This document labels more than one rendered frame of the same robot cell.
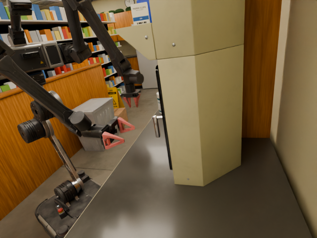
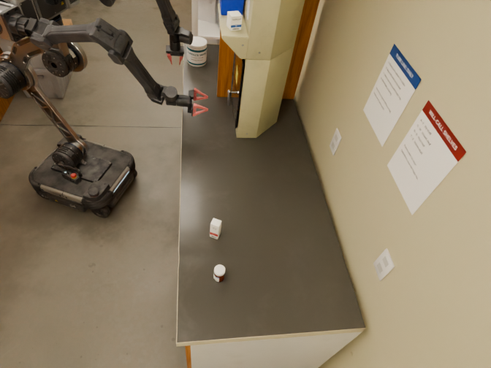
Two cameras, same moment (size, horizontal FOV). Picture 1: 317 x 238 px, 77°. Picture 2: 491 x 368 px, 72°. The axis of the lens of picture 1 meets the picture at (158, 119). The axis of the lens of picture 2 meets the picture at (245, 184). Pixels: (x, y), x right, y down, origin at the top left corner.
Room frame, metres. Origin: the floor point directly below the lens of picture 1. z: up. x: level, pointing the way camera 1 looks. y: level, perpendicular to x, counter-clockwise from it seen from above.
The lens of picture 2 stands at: (-0.61, 0.65, 2.20)
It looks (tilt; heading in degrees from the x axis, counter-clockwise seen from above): 50 degrees down; 327
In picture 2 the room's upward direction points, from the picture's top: 10 degrees clockwise
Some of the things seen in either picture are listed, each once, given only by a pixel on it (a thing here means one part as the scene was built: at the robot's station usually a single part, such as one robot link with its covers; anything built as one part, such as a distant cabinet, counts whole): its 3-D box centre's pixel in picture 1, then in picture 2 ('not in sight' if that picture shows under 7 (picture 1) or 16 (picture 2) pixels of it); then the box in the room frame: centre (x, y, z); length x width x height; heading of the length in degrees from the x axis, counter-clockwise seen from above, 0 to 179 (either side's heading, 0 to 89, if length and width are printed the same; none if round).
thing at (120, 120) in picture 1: (122, 128); (199, 98); (0.74, 0.15, 1.15); 0.09 x 0.07 x 0.07; 69
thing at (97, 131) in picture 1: (103, 131); (184, 101); (0.73, 0.23, 1.15); 0.10 x 0.07 x 0.07; 159
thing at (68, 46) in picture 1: (72, 51); not in sight; (1.39, 0.49, 1.45); 0.09 x 0.08 x 0.12; 138
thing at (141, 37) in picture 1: (152, 40); (231, 30); (0.78, -0.02, 1.46); 0.32 x 0.11 x 0.10; 161
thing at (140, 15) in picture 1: (140, 15); (234, 20); (0.71, 0.00, 1.54); 0.05 x 0.05 x 0.06; 87
